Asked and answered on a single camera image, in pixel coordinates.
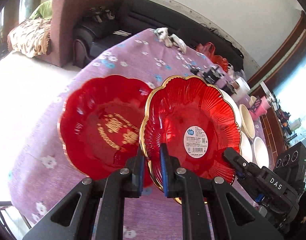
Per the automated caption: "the white paper bowl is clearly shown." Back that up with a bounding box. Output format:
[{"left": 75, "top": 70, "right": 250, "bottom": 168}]
[
  {"left": 238, "top": 104, "right": 255, "bottom": 140},
  {"left": 253, "top": 137, "right": 269, "bottom": 168},
  {"left": 241, "top": 132, "right": 253, "bottom": 163},
  {"left": 220, "top": 89, "right": 242, "bottom": 127}
]

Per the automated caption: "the small red gold-rimmed plate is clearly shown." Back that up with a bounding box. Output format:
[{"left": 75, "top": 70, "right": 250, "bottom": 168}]
[{"left": 139, "top": 75, "right": 241, "bottom": 190}]

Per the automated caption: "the dark wooden cabinet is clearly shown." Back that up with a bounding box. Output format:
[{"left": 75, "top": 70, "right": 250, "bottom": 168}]
[{"left": 257, "top": 81, "right": 291, "bottom": 165}]

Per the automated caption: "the purple floral tablecloth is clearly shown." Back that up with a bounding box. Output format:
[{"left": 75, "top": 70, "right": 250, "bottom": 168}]
[{"left": 8, "top": 28, "right": 271, "bottom": 240}]

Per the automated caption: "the pink knit-sleeved thermos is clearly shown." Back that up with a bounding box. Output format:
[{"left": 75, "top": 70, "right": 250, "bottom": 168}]
[{"left": 250, "top": 93, "right": 278, "bottom": 120}]

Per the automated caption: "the black phone stand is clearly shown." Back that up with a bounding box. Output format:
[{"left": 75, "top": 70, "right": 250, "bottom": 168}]
[{"left": 248, "top": 96, "right": 262, "bottom": 113}]

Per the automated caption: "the large red wedding plate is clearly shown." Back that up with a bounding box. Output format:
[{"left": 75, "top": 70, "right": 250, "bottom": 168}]
[{"left": 58, "top": 75, "right": 152, "bottom": 180}]

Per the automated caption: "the white plastic jar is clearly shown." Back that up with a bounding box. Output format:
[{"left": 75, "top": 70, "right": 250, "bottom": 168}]
[{"left": 231, "top": 77, "right": 250, "bottom": 102}]

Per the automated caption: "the black cylindrical motor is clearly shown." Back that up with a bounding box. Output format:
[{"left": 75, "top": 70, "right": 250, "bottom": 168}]
[{"left": 221, "top": 81, "right": 239, "bottom": 96}]

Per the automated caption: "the small black adapter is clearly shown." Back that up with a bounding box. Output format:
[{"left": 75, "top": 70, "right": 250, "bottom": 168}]
[{"left": 190, "top": 65, "right": 200, "bottom": 75}]

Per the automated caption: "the red plastic bag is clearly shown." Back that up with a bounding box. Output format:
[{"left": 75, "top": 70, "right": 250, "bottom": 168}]
[{"left": 196, "top": 42, "right": 229, "bottom": 73}]

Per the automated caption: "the white work glove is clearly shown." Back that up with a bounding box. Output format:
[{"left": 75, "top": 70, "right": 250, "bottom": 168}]
[
  {"left": 153, "top": 27, "right": 173, "bottom": 48},
  {"left": 170, "top": 34, "right": 187, "bottom": 55}
]

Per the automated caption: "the black sofa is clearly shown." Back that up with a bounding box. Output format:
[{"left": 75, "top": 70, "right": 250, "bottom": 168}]
[{"left": 73, "top": 0, "right": 244, "bottom": 71}]

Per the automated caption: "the floral patterned blanket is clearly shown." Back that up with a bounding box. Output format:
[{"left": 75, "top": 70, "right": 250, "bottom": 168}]
[{"left": 7, "top": 18, "right": 52, "bottom": 58}]

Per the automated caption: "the green cushion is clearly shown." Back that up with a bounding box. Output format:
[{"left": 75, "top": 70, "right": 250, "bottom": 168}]
[{"left": 29, "top": 0, "right": 53, "bottom": 20}]

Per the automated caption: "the maroon armchair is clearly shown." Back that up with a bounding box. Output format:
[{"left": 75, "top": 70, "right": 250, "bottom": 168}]
[{"left": 36, "top": 0, "right": 118, "bottom": 67}]

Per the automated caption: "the black motor with wires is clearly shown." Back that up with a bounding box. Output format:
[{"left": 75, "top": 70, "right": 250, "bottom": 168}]
[{"left": 202, "top": 64, "right": 222, "bottom": 85}]

